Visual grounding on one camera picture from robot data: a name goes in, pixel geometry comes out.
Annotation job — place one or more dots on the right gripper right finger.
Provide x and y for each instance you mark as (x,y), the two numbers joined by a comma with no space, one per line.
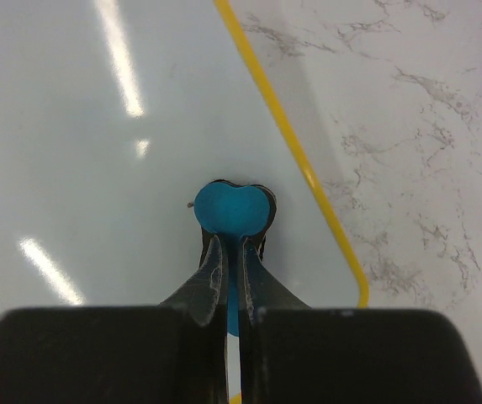
(258,289)

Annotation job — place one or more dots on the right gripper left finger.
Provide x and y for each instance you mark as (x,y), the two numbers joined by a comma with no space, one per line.
(203,295)

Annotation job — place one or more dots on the blue whiteboard eraser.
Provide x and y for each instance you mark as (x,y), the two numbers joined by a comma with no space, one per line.
(234,212)

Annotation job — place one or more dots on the yellow framed whiteboard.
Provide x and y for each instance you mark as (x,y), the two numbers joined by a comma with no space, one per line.
(113,116)

